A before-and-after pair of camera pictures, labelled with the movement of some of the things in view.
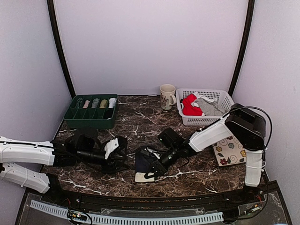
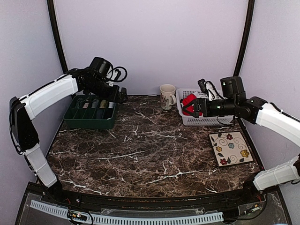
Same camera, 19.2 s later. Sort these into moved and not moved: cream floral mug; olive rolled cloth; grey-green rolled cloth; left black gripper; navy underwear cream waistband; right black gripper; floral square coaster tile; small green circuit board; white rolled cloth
Moved: left black gripper; right black gripper; navy underwear cream waistband
Not moved: floral square coaster tile; small green circuit board; grey-green rolled cloth; white rolled cloth; olive rolled cloth; cream floral mug
